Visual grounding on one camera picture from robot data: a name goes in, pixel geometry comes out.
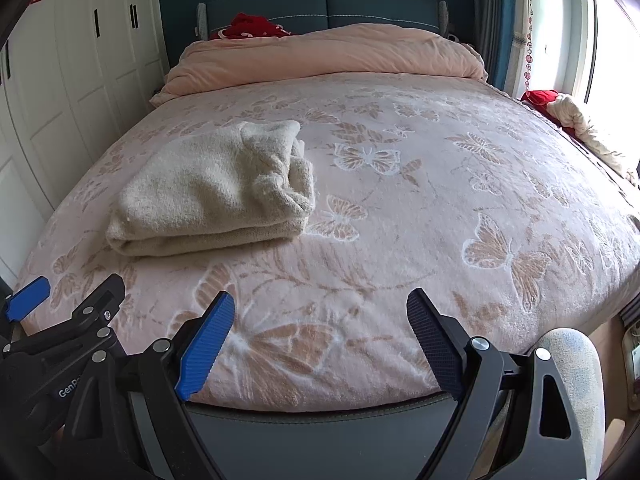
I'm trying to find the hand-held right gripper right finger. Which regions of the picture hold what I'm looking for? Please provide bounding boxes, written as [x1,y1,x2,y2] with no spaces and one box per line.
[406,287,586,480]

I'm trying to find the blue padded headboard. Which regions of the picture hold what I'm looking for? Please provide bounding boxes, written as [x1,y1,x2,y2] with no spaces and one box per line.
[197,0,448,41]

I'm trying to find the red cushion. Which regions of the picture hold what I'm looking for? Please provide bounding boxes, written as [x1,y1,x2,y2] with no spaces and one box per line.
[520,89,562,112]

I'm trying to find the red cloth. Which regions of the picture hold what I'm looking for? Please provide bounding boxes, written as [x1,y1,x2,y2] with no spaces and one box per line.
[210,12,292,41]

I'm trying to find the cream knit sweater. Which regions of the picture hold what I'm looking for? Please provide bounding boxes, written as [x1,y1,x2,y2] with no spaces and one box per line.
[106,120,317,258]

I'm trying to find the person's right leg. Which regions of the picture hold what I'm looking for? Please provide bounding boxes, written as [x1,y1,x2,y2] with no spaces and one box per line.
[542,327,607,480]

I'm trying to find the grey curtain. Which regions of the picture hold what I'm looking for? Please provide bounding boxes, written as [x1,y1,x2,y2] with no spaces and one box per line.
[472,0,508,87]

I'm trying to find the white wardrobe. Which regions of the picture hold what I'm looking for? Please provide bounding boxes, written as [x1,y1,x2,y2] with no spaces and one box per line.
[0,0,171,286]

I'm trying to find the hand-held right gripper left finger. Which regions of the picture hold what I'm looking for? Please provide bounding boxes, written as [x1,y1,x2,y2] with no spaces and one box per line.
[117,291,236,480]

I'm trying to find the pink duvet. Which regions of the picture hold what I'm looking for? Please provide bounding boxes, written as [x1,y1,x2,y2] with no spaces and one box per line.
[150,22,490,107]

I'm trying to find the crumpled cream cloth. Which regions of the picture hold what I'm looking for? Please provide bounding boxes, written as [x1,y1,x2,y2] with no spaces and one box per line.
[545,92,640,185]

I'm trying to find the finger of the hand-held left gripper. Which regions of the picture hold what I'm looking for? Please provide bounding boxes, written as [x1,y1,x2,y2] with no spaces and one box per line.
[4,276,52,343]
[50,274,127,361]

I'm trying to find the dark grey bed frame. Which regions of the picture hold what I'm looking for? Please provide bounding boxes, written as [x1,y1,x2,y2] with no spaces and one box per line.
[184,391,503,480]

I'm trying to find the bright window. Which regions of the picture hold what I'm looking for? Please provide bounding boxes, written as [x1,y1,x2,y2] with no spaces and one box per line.
[590,0,640,113]

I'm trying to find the pink butterfly blanket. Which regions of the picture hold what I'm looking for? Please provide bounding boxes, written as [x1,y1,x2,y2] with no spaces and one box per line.
[12,79,640,413]

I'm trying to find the white sheer curtain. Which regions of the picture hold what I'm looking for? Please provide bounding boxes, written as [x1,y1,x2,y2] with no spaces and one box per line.
[522,0,596,102]

